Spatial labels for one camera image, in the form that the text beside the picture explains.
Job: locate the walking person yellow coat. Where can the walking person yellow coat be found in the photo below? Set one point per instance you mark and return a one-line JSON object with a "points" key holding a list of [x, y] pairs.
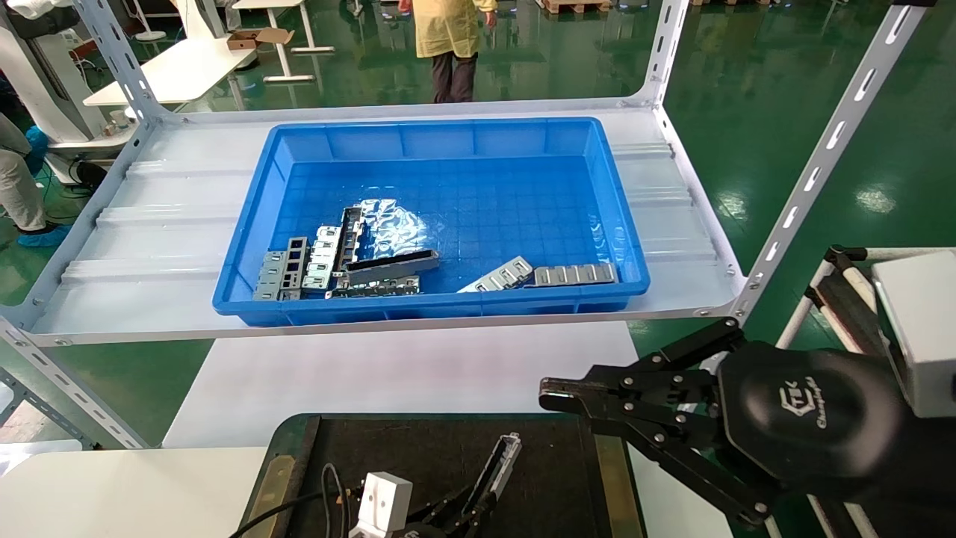
{"points": [[448, 30]]}

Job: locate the white side table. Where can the white side table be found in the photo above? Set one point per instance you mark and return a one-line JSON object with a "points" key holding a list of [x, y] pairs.
{"points": [[112, 493]]}

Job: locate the grey metal shelf rack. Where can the grey metal shelf rack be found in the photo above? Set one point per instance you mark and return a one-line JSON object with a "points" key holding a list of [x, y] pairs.
{"points": [[179, 224]]}

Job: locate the long silver metal bracket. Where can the long silver metal bracket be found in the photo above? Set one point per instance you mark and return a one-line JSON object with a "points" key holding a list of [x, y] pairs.
{"points": [[388, 269], [502, 459]]}

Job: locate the louvered silver metal bracket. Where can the louvered silver metal bracket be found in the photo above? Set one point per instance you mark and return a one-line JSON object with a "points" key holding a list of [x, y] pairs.
{"points": [[500, 275], [575, 275], [373, 288], [323, 258]]}

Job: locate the clear plastic film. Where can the clear plastic film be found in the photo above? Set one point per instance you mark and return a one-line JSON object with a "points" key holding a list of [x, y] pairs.
{"points": [[396, 224]]}

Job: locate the black container tray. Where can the black container tray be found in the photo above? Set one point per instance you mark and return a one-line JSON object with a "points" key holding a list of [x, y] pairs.
{"points": [[418, 456]]}

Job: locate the grey slotted metal bracket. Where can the grey slotted metal bracket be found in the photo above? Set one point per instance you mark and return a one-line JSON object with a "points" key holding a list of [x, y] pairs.
{"points": [[270, 276]]}

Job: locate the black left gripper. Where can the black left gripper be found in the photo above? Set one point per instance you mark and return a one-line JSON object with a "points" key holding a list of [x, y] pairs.
{"points": [[418, 532]]}

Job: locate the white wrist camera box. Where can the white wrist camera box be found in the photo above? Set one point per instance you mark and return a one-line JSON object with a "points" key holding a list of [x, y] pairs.
{"points": [[919, 329], [381, 501]]}

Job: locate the large blue plastic bin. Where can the large blue plastic bin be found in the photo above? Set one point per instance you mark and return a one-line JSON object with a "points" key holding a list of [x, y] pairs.
{"points": [[508, 202]]}

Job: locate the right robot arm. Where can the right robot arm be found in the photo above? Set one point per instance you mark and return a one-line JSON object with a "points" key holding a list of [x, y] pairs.
{"points": [[911, 515]]}

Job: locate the small open cardboard box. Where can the small open cardboard box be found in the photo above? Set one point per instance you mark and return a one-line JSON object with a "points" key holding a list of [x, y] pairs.
{"points": [[246, 41]]}

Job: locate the wooden pallet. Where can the wooden pallet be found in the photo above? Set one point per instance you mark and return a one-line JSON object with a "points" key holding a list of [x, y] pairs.
{"points": [[571, 6]]}

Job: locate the silver bracket with square holes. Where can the silver bracket with square holes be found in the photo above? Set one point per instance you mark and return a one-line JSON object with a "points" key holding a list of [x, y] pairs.
{"points": [[287, 261]]}

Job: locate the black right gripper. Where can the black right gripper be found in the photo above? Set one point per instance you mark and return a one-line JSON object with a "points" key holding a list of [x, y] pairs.
{"points": [[814, 418]]}

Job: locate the black caster wheel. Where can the black caster wheel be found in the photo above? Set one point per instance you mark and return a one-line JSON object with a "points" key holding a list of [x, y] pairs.
{"points": [[91, 174]]}

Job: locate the dark long metal bracket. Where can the dark long metal bracket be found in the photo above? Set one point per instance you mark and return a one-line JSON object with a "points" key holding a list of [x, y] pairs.
{"points": [[351, 232]]}

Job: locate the white robot column with base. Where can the white robot column with base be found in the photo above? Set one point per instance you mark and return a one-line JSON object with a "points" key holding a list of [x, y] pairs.
{"points": [[45, 82]]}

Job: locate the white pedestal table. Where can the white pedestal table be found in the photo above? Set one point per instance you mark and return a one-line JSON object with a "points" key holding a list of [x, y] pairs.
{"points": [[179, 71], [282, 45]]}

